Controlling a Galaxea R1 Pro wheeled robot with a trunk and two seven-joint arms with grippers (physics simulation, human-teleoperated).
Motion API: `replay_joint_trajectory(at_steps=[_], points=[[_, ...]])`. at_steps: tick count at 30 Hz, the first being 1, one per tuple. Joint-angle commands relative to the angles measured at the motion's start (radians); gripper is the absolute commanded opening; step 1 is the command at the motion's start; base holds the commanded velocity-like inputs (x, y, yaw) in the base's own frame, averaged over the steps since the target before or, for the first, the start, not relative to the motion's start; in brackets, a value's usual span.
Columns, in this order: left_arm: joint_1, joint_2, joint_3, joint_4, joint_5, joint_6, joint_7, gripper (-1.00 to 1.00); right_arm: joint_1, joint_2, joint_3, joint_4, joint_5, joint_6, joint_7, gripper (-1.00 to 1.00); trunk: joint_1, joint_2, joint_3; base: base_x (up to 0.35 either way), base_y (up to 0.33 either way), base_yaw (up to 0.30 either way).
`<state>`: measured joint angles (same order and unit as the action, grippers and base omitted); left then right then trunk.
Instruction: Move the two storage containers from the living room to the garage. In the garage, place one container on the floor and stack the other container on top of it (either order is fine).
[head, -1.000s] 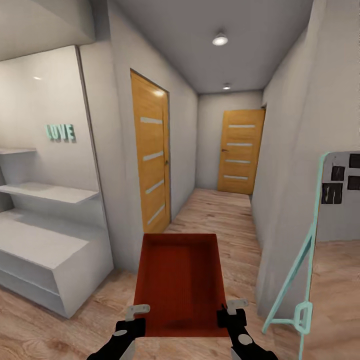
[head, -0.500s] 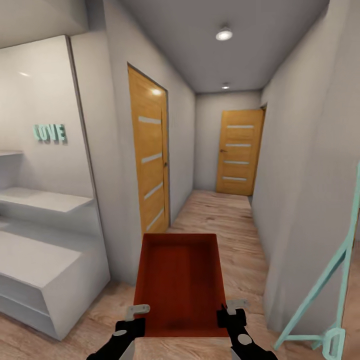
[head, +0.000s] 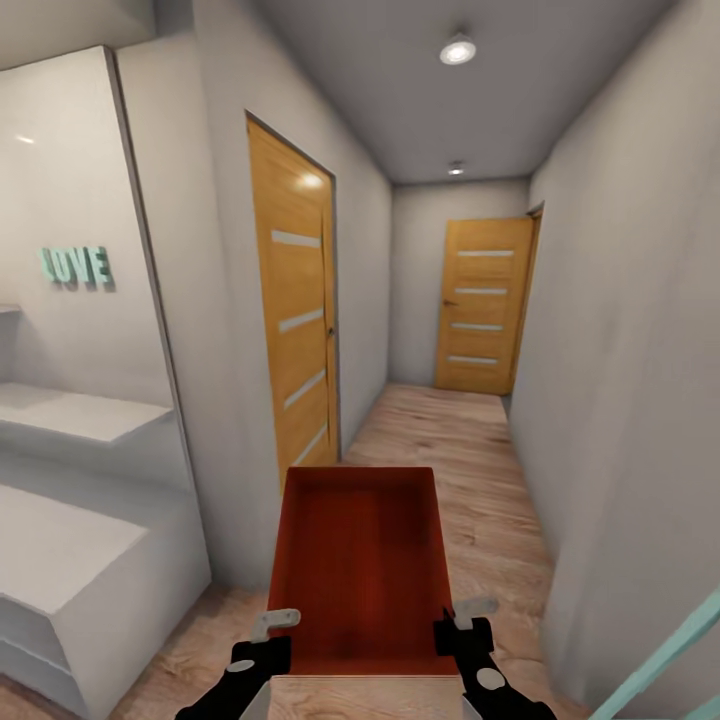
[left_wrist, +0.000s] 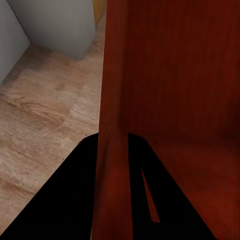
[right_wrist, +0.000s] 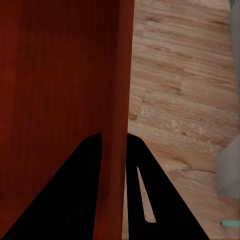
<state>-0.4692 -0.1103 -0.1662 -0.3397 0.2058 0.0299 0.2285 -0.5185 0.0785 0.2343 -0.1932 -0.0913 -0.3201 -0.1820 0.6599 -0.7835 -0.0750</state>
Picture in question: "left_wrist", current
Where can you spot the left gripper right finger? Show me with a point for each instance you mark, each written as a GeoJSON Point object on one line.
{"type": "Point", "coordinates": [179, 220]}

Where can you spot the storage box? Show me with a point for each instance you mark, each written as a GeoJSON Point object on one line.
{"type": "Point", "coordinates": [171, 75]}

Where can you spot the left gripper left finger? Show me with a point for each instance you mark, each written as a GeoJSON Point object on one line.
{"type": "Point", "coordinates": [63, 208]}

